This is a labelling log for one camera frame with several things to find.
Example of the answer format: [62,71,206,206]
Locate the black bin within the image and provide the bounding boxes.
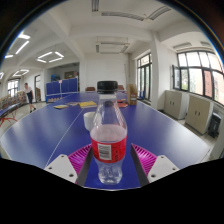
[207,112,222,139]

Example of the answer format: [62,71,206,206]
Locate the blue table with red legs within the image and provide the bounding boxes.
[0,101,22,128]

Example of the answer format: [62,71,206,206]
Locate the white cup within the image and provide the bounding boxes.
[83,111,98,132]

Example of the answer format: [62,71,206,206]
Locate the dark-framed glass door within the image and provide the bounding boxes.
[136,53,153,101]

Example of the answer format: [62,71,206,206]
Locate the yellow book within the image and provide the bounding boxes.
[79,100,98,109]

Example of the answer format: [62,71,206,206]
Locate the white two-door cabinet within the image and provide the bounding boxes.
[163,89,189,120]
[184,94,214,135]

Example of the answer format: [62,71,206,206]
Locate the ceiling air conditioner unit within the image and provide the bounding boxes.
[95,41,131,55]

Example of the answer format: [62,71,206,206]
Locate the person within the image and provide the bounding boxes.
[23,82,37,114]

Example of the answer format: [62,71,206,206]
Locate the dark-framed large window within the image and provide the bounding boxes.
[172,50,224,106]

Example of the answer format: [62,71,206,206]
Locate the red table tennis paddle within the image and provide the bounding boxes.
[116,101,129,109]

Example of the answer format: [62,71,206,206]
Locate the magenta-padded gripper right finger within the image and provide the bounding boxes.
[130,143,183,187]

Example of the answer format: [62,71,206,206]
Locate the clear red-labelled water bottle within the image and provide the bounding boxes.
[89,80,128,186]

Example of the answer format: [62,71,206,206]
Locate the folded blue table tennis tables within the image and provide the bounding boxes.
[45,77,79,101]

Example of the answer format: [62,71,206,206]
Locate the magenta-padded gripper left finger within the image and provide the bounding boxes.
[43,143,95,185]

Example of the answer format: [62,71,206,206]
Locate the group of ceiling lights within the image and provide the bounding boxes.
[0,32,65,80]

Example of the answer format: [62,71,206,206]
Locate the brown cardboard box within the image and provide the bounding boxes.
[125,83,138,106]

